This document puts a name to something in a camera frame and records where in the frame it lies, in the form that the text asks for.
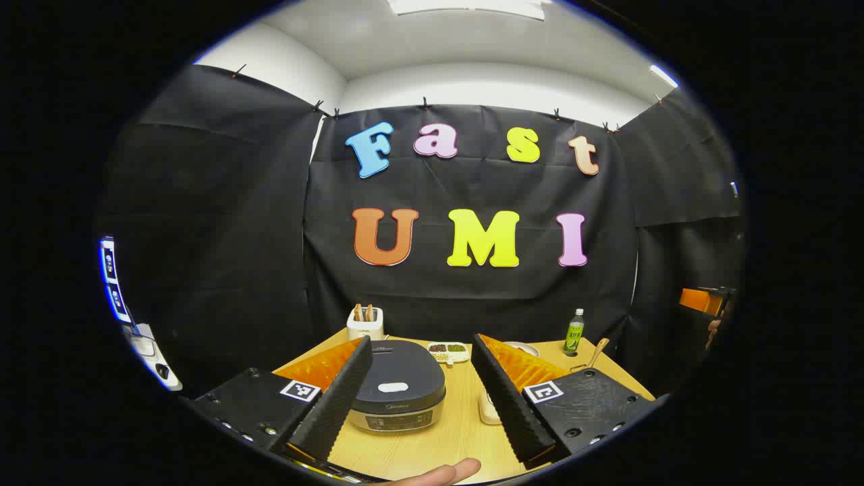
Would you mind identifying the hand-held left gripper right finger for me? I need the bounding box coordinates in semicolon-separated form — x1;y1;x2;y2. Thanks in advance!
470;333;669;471

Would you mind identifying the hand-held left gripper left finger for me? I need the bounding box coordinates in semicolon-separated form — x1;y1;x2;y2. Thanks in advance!
181;335;374;466

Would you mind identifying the dark grey rice cooker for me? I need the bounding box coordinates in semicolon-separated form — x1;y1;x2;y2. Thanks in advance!
346;340;448;434

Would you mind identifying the white divided bean dish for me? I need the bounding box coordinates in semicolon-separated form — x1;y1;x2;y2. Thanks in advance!
427;342;470;364

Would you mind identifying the white toaster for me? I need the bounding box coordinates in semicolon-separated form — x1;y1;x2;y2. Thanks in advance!
347;305;385;342

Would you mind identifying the green drink bottle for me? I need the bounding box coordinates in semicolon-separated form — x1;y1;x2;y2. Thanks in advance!
564;308;585;357

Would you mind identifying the black backdrop cloth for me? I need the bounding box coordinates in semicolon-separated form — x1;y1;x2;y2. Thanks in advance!
101;64;747;399

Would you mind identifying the white side desk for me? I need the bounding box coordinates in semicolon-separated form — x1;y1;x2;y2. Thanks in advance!
128;323;183;392

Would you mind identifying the computer monitor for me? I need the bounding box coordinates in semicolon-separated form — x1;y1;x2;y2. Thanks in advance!
99;236;134;325

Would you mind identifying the large ceiling light panel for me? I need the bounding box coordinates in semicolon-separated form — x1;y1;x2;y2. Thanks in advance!
388;0;547;21

